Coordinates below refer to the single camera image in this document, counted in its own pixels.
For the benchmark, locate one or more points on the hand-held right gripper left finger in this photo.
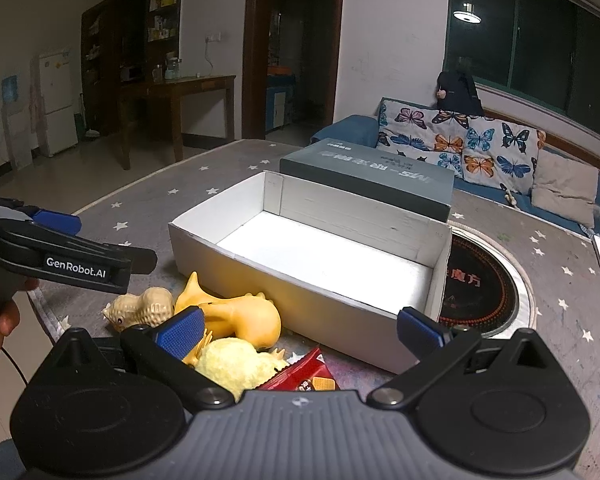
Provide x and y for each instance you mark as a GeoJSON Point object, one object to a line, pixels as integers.
{"type": "Point", "coordinates": [180, 332]}

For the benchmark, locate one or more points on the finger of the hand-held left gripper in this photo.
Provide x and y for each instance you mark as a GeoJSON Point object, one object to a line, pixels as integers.
{"type": "Point", "coordinates": [55, 221]}

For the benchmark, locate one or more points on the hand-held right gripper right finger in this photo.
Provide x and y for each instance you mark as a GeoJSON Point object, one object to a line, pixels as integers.
{"type": "Point", "coordinates": [420, 332]}

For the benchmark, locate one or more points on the cream peanut-shaped toy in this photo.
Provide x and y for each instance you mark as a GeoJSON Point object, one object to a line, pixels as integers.
{"type": "Point", "coordinates": [140, 307]}

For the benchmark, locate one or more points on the yellow rubber animal toy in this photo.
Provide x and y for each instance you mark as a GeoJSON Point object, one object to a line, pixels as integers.
{"type": "Point", "coordinates": [240, 315]}

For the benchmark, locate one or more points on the yellow fluffy chick toy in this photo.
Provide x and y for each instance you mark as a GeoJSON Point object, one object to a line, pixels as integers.
{"type": "Point", "coordinates": [235, 365]}

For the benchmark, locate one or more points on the white cardboard box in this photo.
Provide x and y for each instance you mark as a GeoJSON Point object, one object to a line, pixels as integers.
{"type": "Point", "coordinates": [330, 260]}

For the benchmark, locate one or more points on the red snack packet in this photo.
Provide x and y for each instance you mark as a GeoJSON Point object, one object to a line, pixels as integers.
{"type": "Point", "coordinates": [300, 375]}

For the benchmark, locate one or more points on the grey printed cardboard box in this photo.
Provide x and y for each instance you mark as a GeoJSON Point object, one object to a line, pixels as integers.
{"type": "Point", "coordinates": [370, 175]}

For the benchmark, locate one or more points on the grey star-print desktop cover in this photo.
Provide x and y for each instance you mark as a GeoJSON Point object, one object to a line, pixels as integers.
{"type": "Point", "coordinates": [555, 270]}

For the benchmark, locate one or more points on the black round induction cooktop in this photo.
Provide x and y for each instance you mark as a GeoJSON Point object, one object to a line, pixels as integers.
{"type": "Point", "coordinates": [475, 280]}

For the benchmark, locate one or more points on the white refrigerator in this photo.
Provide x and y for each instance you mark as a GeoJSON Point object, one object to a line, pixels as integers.
{"type": "Point", "coordinates": [55, 105]}

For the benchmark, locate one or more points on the small microwave oven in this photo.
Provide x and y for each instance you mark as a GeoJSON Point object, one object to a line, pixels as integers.
{"type": "Point", "coordinates": [131, 74]}

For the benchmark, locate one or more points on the clear glass jar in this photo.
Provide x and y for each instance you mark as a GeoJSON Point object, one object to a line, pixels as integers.
{"type": "Point", "coordinates": [157, 75]}

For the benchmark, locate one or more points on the wooden side table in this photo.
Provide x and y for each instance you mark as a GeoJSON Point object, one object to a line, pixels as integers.
{"type": "Point", "coordinates": [180, 85]}

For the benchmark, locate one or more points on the light blue glass jar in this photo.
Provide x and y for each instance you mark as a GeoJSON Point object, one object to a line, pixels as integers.
{"type": "Point", "coordinates": [173, 70]}

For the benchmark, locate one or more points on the grey pillow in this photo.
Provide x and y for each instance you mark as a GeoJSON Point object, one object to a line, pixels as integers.
{"type": "Point", "coordinates": [565, 185]}

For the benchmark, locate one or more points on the dark wooden shelf cabinet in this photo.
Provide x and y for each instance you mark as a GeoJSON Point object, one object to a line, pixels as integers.
{"type": "Point", "coordinates": [130, 25]}

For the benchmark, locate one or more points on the blue sofa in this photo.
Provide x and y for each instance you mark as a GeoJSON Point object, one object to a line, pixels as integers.
{"type": "Point", "coordinates": [350, 127]}

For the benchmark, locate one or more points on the black backpack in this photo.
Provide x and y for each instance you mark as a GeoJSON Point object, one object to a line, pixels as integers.
{"type": "Point", "coordinates": [457, 92]}

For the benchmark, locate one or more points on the blue storage cabinet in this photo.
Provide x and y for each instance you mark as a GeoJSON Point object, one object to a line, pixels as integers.
{"type": "Point", "coordinates": [279, 105]}

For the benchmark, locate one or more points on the dark window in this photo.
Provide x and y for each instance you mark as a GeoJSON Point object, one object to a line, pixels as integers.
{"type": "Point", "coordinates": [530, 35]}

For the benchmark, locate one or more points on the white wall socket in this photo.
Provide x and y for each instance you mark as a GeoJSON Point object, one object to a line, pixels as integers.
{"type": "Point", "coordinates": [213, 37]}

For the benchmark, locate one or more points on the brown wooden door frame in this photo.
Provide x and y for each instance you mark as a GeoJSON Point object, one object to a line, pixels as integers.
{"type": "Point", "coordinates": [252, 60]}

